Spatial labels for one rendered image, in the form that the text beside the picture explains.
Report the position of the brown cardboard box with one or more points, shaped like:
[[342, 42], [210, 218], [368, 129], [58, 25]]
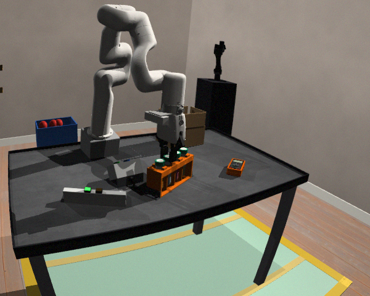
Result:
[[195, 126]]

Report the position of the orange tube holder plate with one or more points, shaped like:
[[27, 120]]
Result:
[[154, 176]]

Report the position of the orange pocket multimeter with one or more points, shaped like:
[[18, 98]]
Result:
[[235, 167]]

